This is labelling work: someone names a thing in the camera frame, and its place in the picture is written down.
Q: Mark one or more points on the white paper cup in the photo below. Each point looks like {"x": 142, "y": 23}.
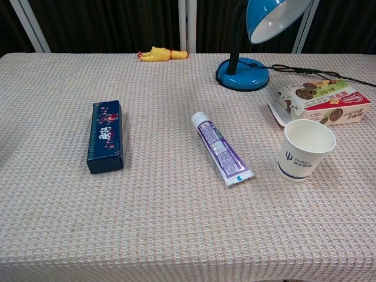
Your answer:
{"x": 296, "y": 164}

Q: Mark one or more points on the purple white toothpaste tube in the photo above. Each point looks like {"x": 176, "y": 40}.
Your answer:
{"x": 220, "y": 147}

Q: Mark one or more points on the white frame post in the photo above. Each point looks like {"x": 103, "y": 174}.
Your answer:
{"x": 186, "y": 26}
{"x": 30, "y": 26}
{"x": 304, "y": 29}

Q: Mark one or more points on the blue glasses case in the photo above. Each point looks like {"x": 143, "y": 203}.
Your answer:
{"x": 105, "y": 138}

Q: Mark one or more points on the yellow rubber chicken toy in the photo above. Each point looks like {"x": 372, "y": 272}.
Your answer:
{"x": 158, "y": 54}

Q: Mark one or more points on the black pleated curtain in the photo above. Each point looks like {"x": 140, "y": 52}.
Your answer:
{"x": 102, "y": 23}

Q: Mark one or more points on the table with beige tablecloth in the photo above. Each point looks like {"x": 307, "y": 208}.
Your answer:
{"x": 176, "y": 220}

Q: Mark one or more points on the cookie carton box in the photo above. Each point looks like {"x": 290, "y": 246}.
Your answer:
{"x": 332, "y": 102}

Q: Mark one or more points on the blue desk lamp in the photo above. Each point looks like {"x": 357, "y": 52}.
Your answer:
{"x": 243, "y": 76}

